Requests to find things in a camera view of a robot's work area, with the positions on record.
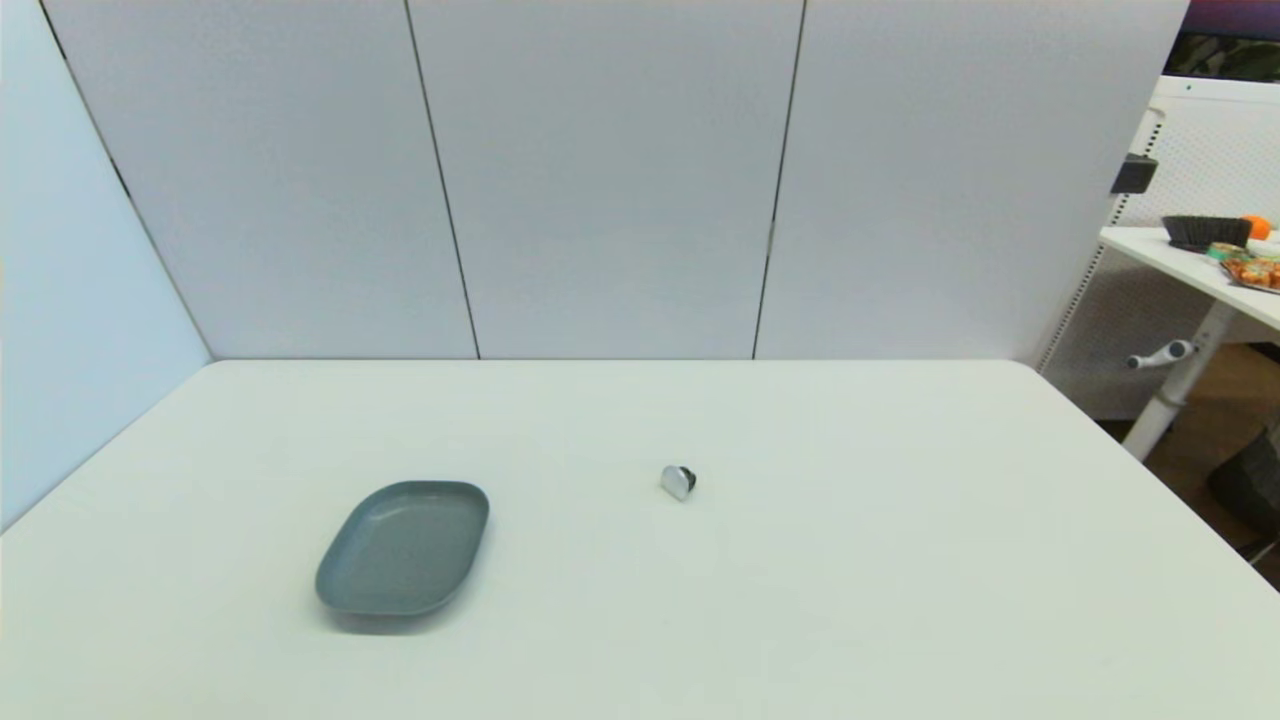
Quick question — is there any grey table crank handle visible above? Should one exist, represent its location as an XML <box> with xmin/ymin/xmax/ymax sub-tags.
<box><xmin>1128</xmin><ymin>340</ymin><xmax>1198</xmax><ymax>371</ymax></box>

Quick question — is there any white pegboard panel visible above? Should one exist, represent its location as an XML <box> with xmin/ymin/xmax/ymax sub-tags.
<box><xmin>1035</xmin><ymin>75</ymin><xmax>1280</xmax><ymax>421</ymax></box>

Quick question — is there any dark monitor screen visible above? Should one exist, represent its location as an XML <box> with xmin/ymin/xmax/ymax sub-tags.
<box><xmin>1165</xmin><ymin>0</ymin><xmax>1280</xmax><ymax>83</ymax></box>

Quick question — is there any dark bin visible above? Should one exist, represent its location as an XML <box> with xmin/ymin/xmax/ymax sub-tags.
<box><xmin>1207</xmin><ymin>420</ymin><xmax>1280</xmax><ymax>546</ymax></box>

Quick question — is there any black box on pegboard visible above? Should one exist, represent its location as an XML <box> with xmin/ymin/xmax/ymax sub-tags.
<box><xmin>1110</xmin><ymin>155</ymin><xmax>1159</xmax><ymax>195</ymax></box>

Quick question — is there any white side table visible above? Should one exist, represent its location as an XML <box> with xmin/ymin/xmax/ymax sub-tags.
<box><xmin>1100</xmin><ymin>225</ymin><xmax>1280</xmax><ymax>461</ymax></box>

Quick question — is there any grey-blue oval plate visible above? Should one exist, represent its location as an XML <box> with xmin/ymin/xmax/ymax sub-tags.
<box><xmin>315</xmin><ymin>480</ymin><xmax>491</xmax><ymax>618</ymax></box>

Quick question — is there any black basket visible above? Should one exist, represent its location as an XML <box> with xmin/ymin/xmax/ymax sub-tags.
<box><xmin>1162</xmin><ymin>214</ymin><xmax>1253</xmax><ymax>251</ymax></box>

